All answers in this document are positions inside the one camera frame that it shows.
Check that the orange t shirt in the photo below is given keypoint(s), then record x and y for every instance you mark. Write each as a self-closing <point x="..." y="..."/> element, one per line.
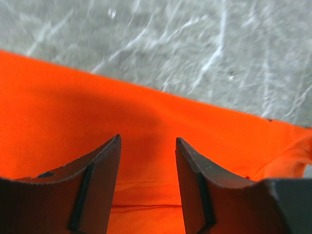
<point x="52" y="115"/>

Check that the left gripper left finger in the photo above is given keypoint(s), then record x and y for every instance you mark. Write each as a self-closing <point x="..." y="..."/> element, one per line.
<point x="75" y="198"/>

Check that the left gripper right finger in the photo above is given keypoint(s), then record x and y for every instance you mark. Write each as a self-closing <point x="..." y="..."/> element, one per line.
<point x="216" y="201"/>

